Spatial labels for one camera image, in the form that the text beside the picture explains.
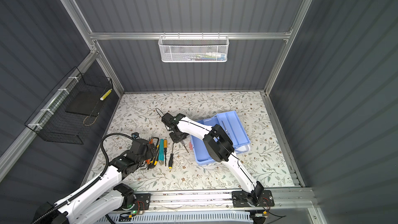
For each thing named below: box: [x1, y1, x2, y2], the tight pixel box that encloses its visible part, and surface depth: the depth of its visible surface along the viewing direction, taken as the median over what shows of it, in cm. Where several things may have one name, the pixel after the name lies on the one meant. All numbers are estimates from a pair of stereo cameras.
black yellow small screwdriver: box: [168, 142, 175, 170], surface depth 87 cm
